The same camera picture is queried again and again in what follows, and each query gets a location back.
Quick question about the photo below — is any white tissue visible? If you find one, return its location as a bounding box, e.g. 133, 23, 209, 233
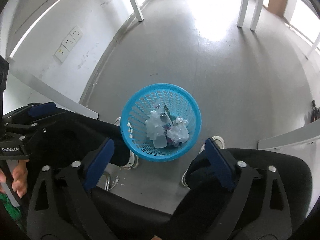
167, 117, 189, 147

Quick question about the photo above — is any white wall socket panel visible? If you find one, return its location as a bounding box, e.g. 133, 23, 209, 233
54, 26, 83, 63

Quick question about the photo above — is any clear plastic bag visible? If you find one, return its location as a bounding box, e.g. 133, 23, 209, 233
145, 109, 172, 140

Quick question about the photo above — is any blue plastic trash basket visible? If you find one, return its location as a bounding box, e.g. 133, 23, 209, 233
120, 83, 202, 162

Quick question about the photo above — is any left white shoe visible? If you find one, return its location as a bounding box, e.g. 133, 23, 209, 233
114, 116, 139, 169

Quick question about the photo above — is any white table leg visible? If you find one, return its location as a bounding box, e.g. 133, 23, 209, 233
130, 0, 144, 22

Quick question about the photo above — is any left hand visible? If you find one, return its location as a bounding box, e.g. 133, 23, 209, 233
12, 160, 29, 198

